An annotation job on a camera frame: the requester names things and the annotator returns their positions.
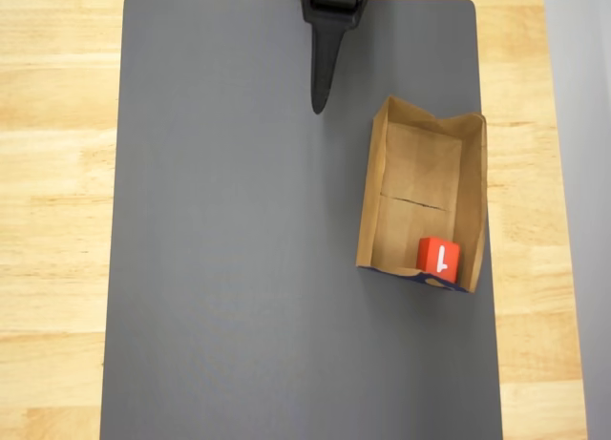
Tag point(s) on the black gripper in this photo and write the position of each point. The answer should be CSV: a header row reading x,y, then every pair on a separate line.
x,y
330,10

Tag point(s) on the brown paper box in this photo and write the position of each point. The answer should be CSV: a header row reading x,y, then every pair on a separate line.
x,y
420,173

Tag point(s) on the red cube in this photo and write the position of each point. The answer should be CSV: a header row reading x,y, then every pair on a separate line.
x,y
429,256

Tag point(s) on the dark grey mat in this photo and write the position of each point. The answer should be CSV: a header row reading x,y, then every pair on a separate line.
x,y
191,268

